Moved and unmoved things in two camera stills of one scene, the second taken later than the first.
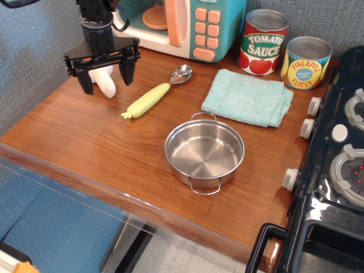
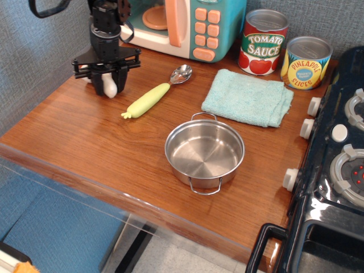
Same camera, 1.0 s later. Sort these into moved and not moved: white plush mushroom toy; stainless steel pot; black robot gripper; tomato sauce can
Moved: black robot gripper
Not moved: tomato sauce can; stainless steel pot; white plush mushroom toy
